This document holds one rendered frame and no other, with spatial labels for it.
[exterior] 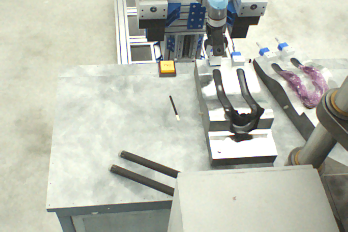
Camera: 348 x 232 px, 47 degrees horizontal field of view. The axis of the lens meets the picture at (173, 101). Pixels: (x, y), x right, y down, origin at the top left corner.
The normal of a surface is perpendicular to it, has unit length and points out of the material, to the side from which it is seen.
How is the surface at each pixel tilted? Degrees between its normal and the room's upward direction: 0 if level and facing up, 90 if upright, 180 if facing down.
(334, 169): 0
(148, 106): 0
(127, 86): 0
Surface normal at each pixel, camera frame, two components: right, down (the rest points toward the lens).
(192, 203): 0.07, -0.62
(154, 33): 0.13, 0.78
